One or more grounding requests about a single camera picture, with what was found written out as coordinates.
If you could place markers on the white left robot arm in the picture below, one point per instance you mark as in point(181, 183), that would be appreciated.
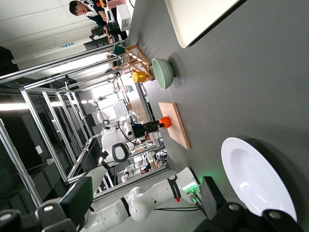
point(144, 205)

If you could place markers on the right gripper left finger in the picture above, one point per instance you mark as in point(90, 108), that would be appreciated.
point(77, 198)

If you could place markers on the orange fruit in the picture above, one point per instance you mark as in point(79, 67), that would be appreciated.
point(166, 122)

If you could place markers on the white box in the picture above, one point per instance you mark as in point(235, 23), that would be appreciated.
point(123, 18)

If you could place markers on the seated person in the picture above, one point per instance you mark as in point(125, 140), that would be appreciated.
point(78, 8)

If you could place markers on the pale green bowl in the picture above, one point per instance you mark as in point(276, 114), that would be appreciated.
point(164, 73)

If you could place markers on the yellow mug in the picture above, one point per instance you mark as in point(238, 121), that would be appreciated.
point(139, 76)

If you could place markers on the wooden mug rack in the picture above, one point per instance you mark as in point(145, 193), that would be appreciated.
point(135, 62)

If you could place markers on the cream bear print tray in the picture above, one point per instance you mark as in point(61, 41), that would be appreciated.
point(193, 19)

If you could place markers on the dark green mug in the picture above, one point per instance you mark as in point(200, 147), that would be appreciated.
point(118, 49)

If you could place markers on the wooden cutting board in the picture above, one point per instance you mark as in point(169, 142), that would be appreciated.
point(178, 130)

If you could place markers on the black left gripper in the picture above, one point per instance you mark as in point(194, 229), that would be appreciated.
point(139, 130)

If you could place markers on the white wall pipe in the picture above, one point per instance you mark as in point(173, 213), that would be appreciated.
point(36, 56)

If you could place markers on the aluminium profile frame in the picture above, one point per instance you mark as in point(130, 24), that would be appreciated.
point(48, 65)

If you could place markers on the white round plate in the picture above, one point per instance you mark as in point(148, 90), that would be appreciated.
point(253, 178)

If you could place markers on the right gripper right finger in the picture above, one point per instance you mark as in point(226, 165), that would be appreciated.
point(213, 198)

